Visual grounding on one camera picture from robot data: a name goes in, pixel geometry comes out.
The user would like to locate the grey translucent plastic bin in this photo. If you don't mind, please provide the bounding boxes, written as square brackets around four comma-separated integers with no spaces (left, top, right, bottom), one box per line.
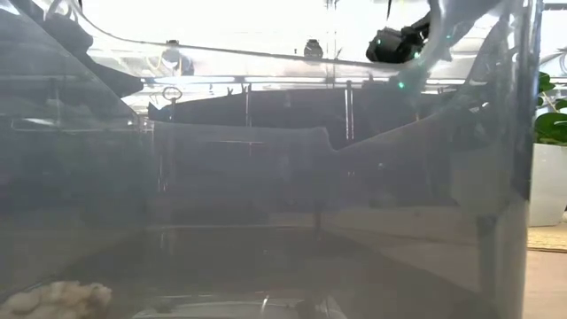
[0,0,546,319]

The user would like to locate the dark round overhead fixture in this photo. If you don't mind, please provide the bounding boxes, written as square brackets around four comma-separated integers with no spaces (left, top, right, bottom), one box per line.
[302,38,325,59]

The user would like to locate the green plant in white pot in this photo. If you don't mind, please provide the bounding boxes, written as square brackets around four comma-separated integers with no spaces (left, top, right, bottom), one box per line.
[527,70,567,229]

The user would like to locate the beige lumpy blob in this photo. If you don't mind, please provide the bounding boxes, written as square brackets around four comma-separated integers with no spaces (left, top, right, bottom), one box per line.
[0,279,113,319]

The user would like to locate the round wooden board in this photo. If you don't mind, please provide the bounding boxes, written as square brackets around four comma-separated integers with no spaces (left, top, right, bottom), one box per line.
[526,222,567,254]

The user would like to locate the coiled black cable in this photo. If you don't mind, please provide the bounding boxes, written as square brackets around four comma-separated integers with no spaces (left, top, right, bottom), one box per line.
[160,85,184,104]

